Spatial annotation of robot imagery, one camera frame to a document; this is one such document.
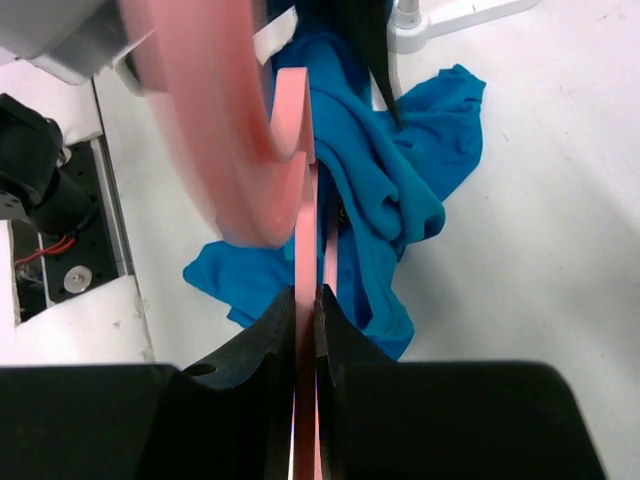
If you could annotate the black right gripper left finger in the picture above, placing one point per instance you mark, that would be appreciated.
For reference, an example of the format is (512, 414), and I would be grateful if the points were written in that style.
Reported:
(227, 416)

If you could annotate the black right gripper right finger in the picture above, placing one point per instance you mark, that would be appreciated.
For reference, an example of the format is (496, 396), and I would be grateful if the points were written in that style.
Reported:
(384, 419)

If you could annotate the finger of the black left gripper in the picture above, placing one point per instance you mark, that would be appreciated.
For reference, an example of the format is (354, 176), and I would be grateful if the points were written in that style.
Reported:
(366, 28)

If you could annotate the pink hanger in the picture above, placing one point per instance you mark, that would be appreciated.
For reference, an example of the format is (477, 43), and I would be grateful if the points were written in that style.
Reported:
(247, 158)

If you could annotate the blue t shirt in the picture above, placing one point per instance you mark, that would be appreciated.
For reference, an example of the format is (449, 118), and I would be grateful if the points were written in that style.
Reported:
(387, 185)

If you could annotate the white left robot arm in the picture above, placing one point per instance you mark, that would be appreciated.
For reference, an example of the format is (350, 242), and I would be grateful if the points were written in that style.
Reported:
(73, 40)

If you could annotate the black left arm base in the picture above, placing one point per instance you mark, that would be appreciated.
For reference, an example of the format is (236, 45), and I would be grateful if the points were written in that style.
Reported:
(57, 202)

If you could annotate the white rack foot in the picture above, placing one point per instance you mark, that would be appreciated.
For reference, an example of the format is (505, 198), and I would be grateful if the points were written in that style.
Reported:
(412, 24)

